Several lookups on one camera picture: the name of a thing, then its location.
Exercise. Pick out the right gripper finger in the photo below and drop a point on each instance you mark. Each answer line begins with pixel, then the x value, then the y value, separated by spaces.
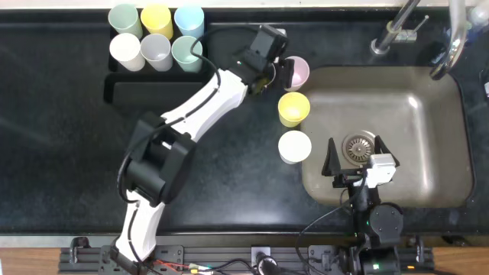
pixel 331 160
pixel 384 147

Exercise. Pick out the blue soap bottle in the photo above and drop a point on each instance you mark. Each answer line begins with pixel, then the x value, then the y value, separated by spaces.
pixel 479 17

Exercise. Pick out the steel sink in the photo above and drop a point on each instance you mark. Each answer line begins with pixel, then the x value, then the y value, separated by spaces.
pixel 420 133

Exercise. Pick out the white cup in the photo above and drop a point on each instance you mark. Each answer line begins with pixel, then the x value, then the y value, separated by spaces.
pixel 294 146
pixel 124 47

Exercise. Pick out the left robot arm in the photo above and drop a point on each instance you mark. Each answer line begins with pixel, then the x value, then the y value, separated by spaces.
pixel 206 107

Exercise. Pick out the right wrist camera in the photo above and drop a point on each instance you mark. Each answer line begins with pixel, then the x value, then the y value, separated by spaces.
pixel 382 168

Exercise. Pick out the steel tap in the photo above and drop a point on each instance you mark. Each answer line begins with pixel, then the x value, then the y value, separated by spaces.
pixel 397 21

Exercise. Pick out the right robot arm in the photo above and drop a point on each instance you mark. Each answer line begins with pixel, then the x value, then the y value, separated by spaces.
pixel 386 221

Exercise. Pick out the mounting rail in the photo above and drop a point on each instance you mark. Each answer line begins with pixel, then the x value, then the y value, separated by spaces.
pixel 221 255

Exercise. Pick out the black tray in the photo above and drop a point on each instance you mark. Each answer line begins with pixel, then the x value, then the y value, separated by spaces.
pixel 153 93

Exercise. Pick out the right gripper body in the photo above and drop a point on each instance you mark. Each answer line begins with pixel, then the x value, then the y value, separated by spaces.
pixel 349 179

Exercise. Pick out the blue cup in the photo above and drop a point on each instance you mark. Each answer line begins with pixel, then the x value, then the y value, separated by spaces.
pixel 188 19

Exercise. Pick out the green cup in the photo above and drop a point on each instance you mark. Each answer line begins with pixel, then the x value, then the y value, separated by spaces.
pixel 181 53
pixel 123 17

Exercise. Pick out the pink cup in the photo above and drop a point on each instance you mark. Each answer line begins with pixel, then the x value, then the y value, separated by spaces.
pixel 300 72

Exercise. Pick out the grey cup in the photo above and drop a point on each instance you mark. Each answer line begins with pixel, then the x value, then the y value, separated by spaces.
pixel 154 47

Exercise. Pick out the yellow cup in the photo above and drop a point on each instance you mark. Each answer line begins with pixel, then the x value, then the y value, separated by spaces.
pixel 293 107
pixel 154 17

